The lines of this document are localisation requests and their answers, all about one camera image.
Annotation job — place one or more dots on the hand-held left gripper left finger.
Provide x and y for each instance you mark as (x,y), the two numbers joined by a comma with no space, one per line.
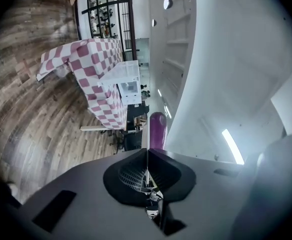
(112,181)

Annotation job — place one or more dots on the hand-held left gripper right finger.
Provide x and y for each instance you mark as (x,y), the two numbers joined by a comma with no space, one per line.
(183,181)

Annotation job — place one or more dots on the purple eggplant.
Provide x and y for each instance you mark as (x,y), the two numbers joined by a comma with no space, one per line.
(157,131)

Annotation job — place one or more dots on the black office chair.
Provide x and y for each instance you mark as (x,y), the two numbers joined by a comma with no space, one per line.
(131,141)

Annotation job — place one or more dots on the light wooden table board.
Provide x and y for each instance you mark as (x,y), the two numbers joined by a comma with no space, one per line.
(96,128)

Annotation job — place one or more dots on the long ceiling light strip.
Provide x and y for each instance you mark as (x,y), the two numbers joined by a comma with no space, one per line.
(232,146)

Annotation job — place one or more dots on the pink white checkered tablecloth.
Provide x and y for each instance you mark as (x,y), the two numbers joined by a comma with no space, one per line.
(96,59)

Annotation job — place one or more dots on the round pendant lamp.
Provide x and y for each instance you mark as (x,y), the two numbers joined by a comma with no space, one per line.
(167,2)
(153,22)

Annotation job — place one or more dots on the black framed glass partition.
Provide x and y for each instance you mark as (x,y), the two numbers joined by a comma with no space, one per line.
(106,11)

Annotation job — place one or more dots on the white wall shelf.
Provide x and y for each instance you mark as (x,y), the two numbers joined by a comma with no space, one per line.
(177,46)

